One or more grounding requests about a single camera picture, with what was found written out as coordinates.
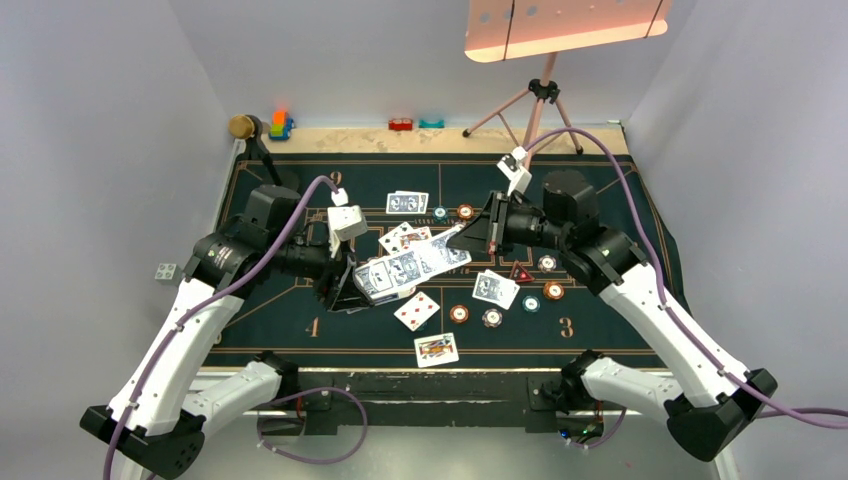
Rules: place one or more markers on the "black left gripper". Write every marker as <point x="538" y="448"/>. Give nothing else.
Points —
<point x="340" y="291"/>

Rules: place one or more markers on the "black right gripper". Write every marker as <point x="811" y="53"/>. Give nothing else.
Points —
<point x="488" y="232"/>

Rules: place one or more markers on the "green chip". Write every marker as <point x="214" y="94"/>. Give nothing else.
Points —
<point x="440" y="214"/>
<point x="531" y="304"/>

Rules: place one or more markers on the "card of deck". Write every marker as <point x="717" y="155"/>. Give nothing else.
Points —
<point x="436" y="257"/>

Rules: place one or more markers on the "face-down card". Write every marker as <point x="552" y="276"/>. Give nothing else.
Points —
<point x="493" y="288"/>

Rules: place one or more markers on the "face-up red court card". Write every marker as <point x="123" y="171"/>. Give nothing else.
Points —
<point x="415" y="235"/>

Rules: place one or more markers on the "red triangle marker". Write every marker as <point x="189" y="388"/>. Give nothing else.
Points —
<point x="520" y="273"/>

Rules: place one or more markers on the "face-up spades card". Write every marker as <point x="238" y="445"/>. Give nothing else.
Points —
<point x="391" y="242"/>

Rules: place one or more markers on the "orange poker chip stack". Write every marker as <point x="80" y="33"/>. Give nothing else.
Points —
<point x="459" y="314"/>

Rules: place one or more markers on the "white blue chips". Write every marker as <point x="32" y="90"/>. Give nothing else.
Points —
<point x="547" y="264"/>

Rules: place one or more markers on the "pink white poker chip stack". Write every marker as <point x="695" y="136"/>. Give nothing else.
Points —
<point x="492" y="318"/>

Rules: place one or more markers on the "face-down cards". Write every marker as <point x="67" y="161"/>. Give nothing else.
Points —
<point x="406" y="203"/>

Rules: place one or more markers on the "face-up diamonds card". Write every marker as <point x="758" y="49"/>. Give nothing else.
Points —
<point x="417" y="311"/>

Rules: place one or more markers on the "face-up king card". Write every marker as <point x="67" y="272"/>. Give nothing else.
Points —
<point x="436" y="350"/>

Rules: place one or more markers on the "blue playing card deck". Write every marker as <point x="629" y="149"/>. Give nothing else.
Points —
<point x="383" y="281"/>

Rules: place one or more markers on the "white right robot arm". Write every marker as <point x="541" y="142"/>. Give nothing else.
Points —
<point x="709" y="397"/>

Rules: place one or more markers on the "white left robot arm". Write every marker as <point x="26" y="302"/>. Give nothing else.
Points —
<point x="155" y="427"/>

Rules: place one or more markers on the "teal toy block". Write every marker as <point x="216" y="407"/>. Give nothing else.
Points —
<point x="431" y="123"/>

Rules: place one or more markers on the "red toy block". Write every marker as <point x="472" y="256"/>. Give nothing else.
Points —
<point x="401" y="124"/>

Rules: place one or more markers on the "black microphone stand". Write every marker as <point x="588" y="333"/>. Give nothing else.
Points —
<point x="255" y="150"/>

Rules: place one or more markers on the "pink tripod stand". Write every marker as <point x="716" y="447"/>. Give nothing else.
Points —
<point x="545" y="91"/>

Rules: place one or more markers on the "grey toy brick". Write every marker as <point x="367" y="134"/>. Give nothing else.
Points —
<point x="169" y="274"/>

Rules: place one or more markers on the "colourful toy block stack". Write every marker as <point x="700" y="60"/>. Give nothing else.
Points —
<point x="281" y="126"/>

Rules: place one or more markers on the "pink perforated board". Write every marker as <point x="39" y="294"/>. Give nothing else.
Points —
<point x="505" y="30"/>

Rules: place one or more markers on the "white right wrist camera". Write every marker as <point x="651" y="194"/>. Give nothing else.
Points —
<point x="512" y="166"/>

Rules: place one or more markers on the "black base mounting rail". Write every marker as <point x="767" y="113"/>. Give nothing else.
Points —
<point x="441" y="397"/>

